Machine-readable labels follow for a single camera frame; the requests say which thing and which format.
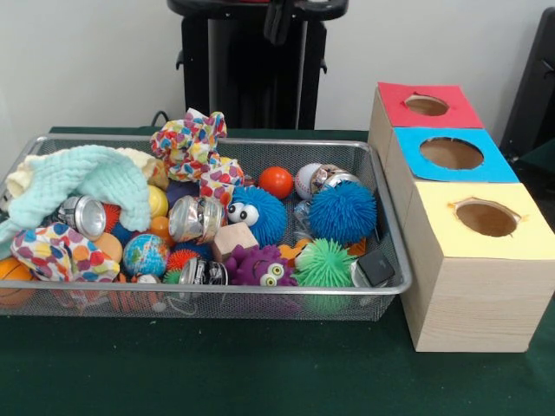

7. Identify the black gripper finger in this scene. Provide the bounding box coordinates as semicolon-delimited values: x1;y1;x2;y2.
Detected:
280;0;297;36
263;0;283;45

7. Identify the knotted polka dot cloth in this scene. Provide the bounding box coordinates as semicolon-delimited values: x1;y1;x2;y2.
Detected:
150;107;246;205

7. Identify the mint green waffle cloth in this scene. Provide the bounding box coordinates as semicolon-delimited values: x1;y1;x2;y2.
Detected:
0;145;152;246

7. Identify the cream waffle cloth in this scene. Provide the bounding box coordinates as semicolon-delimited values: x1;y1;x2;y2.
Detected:
6;146;169;205

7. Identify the shallow clear mesh bin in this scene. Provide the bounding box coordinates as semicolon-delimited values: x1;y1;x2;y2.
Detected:
0;133;413;322

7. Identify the wooden box with three holes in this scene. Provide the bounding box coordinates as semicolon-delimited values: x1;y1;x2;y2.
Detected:
367;81;555;354

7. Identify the small red ball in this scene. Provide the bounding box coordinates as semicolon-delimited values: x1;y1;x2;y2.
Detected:
258;166;296;201

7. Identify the blue fuzzy toy with eyes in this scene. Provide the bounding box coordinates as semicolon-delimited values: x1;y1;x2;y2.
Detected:
225;185;289;247

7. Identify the blue fuzzy ball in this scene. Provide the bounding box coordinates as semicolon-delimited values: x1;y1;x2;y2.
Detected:
308;180;378;246

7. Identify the crushed silver can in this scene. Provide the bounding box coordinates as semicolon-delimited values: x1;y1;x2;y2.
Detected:
167;194;225;245

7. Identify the purple monster toy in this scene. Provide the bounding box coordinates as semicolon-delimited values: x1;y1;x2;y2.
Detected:
223;244;298;287

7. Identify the green spiky rubber ball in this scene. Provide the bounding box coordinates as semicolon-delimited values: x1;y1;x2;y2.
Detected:
294;237;359;288

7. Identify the black furniture panel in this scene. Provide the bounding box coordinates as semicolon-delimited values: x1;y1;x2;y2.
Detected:
499;6;555;161

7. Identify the neighbouring green covered table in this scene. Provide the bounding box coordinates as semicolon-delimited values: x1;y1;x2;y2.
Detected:
510;138;555;192

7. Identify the crumpled polka dot cloth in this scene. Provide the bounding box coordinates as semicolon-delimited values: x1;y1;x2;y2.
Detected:
10;221;121;283

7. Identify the dark green tablecloth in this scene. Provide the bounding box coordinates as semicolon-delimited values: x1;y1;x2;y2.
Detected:
0;125;555;416

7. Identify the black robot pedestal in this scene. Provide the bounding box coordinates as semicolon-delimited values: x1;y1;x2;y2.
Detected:
166;0;350;130

